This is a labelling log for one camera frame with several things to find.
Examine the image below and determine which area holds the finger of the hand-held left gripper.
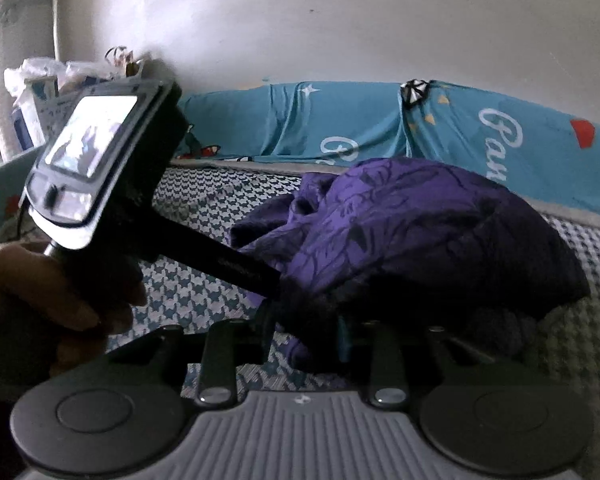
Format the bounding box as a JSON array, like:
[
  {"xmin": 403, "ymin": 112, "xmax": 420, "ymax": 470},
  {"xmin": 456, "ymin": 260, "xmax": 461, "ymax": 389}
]
[{"xmin": 152, "ymin": 216, "xmax": 284, "ymax": 304}]

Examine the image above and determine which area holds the pale patterned cloth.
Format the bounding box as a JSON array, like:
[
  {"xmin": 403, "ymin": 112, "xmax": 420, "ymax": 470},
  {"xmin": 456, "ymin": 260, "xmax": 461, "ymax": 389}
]
[{"xmin": 0, "ymin": 0, "xmax": 57, "ymax": 161}]

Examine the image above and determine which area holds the purple floral garment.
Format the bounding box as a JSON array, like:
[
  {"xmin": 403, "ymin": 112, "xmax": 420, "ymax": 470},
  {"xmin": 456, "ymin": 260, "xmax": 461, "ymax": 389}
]
[{"xmin": 228, "ymin": 156, "xmax": 592, "ymax": 368}]

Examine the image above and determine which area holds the white perforated basket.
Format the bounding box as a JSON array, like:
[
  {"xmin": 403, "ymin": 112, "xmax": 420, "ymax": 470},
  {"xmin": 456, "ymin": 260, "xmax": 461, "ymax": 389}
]
[{"xmin": 10, "ymin": 74, "xmax": 66, "ymax": 152}]

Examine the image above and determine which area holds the clutter pile with plastic bags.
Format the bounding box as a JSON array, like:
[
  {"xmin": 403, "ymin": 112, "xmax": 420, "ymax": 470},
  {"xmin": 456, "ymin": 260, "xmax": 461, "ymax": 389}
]
[{"xmin": 4, "ymin": 46, "xmax": 148, "ymax": 98}]

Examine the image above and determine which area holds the houndstooth mattress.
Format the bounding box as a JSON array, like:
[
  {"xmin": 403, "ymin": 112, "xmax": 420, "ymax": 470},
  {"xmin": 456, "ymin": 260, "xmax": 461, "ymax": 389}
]
[{"xmin": 105, "ymin": 160, "xmax": 600, "ymax": 480}]

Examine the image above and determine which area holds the teal printed bed bumper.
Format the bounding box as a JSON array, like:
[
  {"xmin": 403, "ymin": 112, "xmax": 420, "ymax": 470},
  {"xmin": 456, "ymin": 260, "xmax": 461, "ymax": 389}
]
[{"xmin": 0, "ymin": 79, "xmax": 600, "ymax": 248}]

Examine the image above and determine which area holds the person's left hand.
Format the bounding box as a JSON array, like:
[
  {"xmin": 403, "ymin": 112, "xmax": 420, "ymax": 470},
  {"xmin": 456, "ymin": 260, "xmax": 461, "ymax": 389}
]
[{"xmin": 0, "ymin": 241, "xmax": 149, "ymax": 386}]

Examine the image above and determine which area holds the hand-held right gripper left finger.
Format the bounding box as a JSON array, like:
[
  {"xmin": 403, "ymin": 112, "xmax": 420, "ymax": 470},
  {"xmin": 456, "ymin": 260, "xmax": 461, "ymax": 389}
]
[{"xmin": 105, "ymin": 305, "xmax": 281, "ymax": 407}]

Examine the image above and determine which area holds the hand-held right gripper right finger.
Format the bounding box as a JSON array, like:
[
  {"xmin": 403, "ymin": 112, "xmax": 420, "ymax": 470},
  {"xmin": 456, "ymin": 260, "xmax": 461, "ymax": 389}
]
[{"xmin": 337, "ymin": 316, "xmax": 498, "ymax": 408}]

